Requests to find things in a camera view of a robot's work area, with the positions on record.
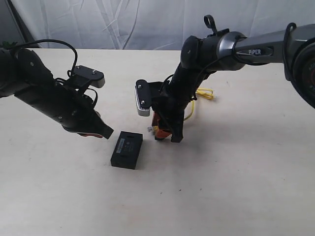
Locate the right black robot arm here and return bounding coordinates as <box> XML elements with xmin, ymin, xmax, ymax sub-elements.
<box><xmin>152</xmin><ymin>23</ymin><xmax>315</xmax><ymax>143</ymax></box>

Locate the yellow ethernet cable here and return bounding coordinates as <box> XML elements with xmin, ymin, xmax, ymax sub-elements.
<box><xmin>147</xmin><ymin>88</ymin><xmax>215</xmax><ymax>133</ymax></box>

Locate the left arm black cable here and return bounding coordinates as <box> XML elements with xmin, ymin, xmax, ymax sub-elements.
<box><xmin>9</xmin><ymin>39</ymin><xmax>98</xmax><ymax>111</ymax></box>

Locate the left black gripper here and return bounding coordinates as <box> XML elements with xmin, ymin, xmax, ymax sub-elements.
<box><xmin>49</xmin><ymin>81</ymin><xmax>114</xmax><ymax>139</ymax></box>

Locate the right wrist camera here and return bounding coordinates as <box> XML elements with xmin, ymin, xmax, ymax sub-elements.
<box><xmin>135</xmin><ymin>79</ymin><xmax>152</xmax><ymax>117</ymax></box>

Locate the green plant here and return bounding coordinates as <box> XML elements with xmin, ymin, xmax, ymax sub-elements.
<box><xmin>0</xmin><ymin>41</ymin><xmax>18</xmax><ymax>49</ymax></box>

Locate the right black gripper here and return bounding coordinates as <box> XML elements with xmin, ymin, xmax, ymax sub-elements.
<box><xmin>151</xmin><ymin>81</ymin><xmax>193</xmax><ymax>143</ymax></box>

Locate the small black box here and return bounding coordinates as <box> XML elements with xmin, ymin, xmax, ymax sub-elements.
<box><xmin>110</xmin><ymin>131</ymin><xmax>143</xmax><ymax>170</ymax></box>

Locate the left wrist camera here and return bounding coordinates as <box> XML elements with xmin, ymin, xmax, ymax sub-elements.
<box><xmin>72</xmin><ymin>65</ymin><xmax>105</xmax><ymax>88</ymax></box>

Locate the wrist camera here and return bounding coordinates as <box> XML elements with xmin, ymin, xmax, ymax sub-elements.
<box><xmin>72</xmin><ymin>65</ymin><xmax>105</xmax><ymax>88</ymax></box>
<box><xmin>135</xmin><ymin>79</ymin><xmax>152</xmax><ymax>117</ymax></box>

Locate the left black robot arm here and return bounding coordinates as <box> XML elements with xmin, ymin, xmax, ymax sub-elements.
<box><xmin>0</xmin><ymin>48</ymin><xmax>113</xmax><ymax>139</ymax></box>

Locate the white backdrop cloth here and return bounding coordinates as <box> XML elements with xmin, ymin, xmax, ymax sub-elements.
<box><xmin>0</xmin><ymin>0</ymin><xmax>315</xmax><ymax>50</ymax></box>

